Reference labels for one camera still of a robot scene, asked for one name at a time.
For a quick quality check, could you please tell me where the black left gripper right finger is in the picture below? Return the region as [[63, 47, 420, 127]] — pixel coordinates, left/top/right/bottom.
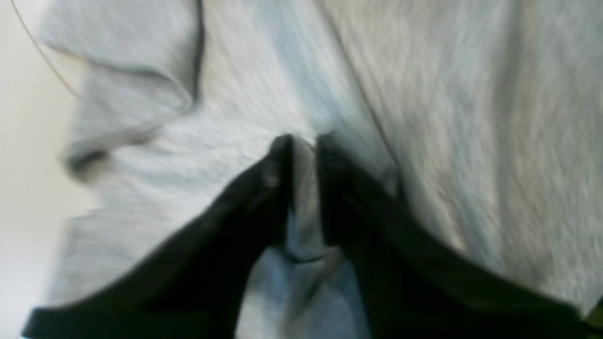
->
[[317, 135, 599, 339]]

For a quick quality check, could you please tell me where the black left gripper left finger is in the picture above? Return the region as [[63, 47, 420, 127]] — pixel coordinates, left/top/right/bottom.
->
[[22, 135, 293, 339]]

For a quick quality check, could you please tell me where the grey t-shirt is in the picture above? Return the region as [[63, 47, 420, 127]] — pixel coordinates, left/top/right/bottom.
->
[[37, 0, 602, 339]]

